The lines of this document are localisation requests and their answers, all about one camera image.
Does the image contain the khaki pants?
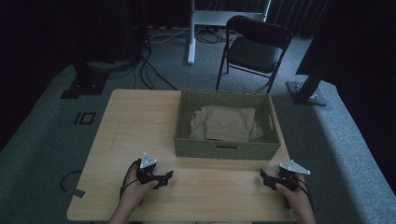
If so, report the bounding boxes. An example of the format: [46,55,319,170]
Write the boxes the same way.
[187,105,265,144]

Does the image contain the black folding chair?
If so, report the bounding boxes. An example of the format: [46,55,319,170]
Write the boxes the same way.
[215,14,293,94]

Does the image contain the person's right hand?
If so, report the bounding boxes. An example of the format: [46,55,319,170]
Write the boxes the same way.
[275,175,312,214]

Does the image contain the dark curtain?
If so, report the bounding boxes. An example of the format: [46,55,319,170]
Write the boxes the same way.
[267,0,332,38]

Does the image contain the person's left hand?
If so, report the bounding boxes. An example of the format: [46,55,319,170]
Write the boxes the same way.
[120,167,160,208]

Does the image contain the green woven basket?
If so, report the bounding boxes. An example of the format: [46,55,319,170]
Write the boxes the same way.
[173,89,282,161]

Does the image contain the black stand with bolted base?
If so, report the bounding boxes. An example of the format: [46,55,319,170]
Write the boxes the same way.
[285,69,329,107]

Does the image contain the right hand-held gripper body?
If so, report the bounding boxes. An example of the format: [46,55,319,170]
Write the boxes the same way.
[271,160,312,191]

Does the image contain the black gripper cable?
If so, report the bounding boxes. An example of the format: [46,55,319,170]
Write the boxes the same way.
[298,177,314,213]
[119,159,142,201]

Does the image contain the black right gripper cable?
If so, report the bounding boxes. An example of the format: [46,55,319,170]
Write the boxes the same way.
[298,177,314,213]

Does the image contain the black floor cables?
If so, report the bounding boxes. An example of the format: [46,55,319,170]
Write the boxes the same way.
[133,40,179,91]

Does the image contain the black cable loop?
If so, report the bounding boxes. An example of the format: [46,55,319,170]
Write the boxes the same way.
[59,170,83,193]

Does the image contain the black stand with square base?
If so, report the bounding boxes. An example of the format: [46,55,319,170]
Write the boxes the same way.
[60,60,110,100]

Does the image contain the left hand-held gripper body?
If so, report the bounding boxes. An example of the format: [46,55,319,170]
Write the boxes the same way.
[135,152,163,189]

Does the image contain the white desk frame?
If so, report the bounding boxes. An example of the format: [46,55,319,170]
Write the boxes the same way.
[186,0,273,65]

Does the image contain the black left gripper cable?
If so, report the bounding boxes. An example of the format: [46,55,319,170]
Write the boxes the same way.
[119,159,142,201]

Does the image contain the white floor cable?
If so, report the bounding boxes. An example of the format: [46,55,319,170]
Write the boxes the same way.
[148,26,191,45]

